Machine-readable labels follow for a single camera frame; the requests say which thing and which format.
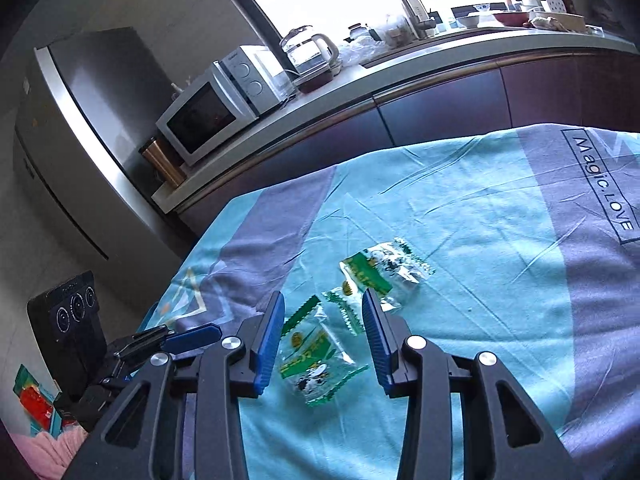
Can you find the white microwave oven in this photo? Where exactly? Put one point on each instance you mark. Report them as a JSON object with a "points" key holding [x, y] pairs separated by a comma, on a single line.
{"points": [[229, 96]]}

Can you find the green candy wrapper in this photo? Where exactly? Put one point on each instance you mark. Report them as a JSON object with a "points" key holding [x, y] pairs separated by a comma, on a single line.
{"points": [[394, 270], [321, 346]]}

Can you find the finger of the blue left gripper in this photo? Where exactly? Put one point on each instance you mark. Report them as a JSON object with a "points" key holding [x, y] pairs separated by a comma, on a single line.
{"points": [[193, 339]]}

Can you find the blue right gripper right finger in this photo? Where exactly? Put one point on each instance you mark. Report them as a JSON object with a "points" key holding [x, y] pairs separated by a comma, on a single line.
{"points": [[380, 339]]}

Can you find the steel kitchen faucet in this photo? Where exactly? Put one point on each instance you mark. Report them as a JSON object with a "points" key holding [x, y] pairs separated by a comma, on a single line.
{"points": [[418, 18]]}

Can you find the kitchen counter with cabinets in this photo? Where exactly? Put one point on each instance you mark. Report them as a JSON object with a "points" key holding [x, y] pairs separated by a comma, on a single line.
{"points": [[470, 86]]}

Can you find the glass electric kettle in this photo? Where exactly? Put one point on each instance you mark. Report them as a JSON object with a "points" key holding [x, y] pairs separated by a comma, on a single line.
{"points": [[314, 56]]}

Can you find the teal patterned tablecloth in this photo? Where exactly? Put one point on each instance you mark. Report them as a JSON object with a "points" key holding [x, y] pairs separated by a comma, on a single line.
{"points": [[532, 235]]}

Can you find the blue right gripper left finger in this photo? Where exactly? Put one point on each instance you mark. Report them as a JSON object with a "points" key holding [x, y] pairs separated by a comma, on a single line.
{"points": [[265, 345]]}

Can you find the copper travel tumbler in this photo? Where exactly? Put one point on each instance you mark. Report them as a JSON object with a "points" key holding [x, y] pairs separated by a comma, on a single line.
{"points": [[164, 158]]}

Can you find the grey double door refrigerator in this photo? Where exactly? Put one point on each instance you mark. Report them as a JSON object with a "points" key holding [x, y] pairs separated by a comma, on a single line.
{"points": [[89, 104]]}

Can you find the pink sleeve forearm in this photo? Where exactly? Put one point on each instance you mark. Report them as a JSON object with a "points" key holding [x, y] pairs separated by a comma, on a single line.
{"points": [[49, 457]]}

